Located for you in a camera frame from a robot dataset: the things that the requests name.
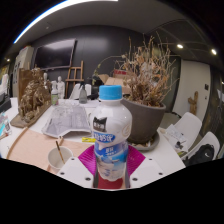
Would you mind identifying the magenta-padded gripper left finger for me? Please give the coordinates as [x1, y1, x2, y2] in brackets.
[56, 144, 100, 190]

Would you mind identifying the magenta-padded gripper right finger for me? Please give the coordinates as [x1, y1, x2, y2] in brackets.
[125, 144, 166, 190]

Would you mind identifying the white cup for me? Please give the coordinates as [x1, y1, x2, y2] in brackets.
[47, 145, 75, 173]

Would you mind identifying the grey pot saucer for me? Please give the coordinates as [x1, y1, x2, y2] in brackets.
[127, 130, 161, 152]

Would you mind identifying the small yellow packet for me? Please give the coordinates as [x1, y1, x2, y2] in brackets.
[81, 136, 97, 144]

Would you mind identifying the flat round red coaster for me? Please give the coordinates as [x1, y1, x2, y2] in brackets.
[97, 174, 128, 191]

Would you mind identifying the printed paper booklet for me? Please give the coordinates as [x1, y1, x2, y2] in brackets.
[164, 123, 189, 152]

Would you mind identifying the pinkish brown paper sheet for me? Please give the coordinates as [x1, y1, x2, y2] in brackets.
[5, 127, 95, 175]

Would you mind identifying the clear plastic model tray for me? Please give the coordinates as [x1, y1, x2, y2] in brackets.
[41, 102, 93, 140]

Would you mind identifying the grey pot with dried plant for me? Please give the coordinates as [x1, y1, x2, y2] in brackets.
[114, 35, 179, 145]

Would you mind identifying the black backpack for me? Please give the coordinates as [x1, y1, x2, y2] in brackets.
[184, 143, 216, 167]

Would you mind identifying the white drink bottle blue cap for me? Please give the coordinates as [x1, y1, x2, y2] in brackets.
[90, 84, 134, 183]

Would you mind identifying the white plastic chair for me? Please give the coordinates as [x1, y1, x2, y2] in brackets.
[172, 111, 203, 152]
[185, 131, 221, 167]

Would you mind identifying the dark spray bottle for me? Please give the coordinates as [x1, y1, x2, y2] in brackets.
[78, 84, 89, 105]

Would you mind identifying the white spray bottle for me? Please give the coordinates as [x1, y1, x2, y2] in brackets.
[50, 80, 60, 106]

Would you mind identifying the brown carved wooden sculpture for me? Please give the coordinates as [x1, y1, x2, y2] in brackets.
[9, 67, 53, 130]

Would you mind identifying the small wooden figure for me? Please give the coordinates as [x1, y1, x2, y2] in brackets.
[187, 90, 200, 116]

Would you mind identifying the white bust statue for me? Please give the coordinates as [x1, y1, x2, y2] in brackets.
[56, 75, 66, 100]

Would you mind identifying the wooden easel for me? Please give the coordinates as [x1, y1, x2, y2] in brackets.
[64, 60, 85, 100]

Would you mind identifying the cardboard box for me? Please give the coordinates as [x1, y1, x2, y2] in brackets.
[97, 69, 132, 95]

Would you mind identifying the white cabinet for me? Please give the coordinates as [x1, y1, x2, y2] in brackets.
[11, 45, 35, 98]

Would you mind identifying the wooden-handled brush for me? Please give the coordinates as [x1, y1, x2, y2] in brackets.
[54, 139, 66, 165]

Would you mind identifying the black wall television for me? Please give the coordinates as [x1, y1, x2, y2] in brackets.
[32, 38, 77, 71]

